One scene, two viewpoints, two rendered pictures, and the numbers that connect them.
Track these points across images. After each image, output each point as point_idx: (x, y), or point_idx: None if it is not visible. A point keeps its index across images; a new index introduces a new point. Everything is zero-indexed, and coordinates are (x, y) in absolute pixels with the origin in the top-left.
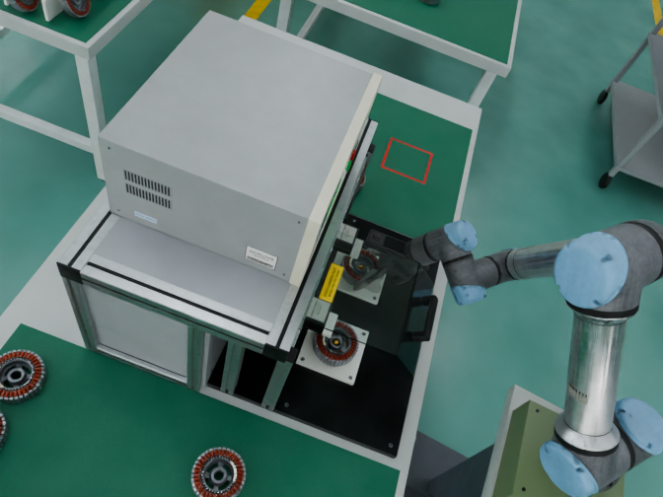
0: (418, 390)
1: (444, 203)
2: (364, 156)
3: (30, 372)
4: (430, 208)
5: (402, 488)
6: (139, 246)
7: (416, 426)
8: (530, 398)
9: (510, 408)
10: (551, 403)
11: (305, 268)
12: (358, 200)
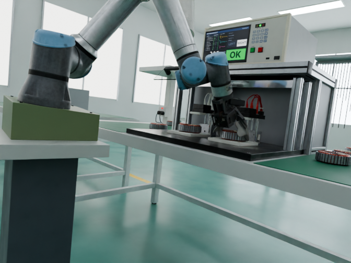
0: (148, 139)
1: (329, 177)
2: (273, 62)
3: None
4: (315, 171)
5: (113, 131)
6: None
7: (131, 135)
8: (92, 143)
9: (100, 141)
10: (75, 144)
11: (201, 54)
12: (309, 160)
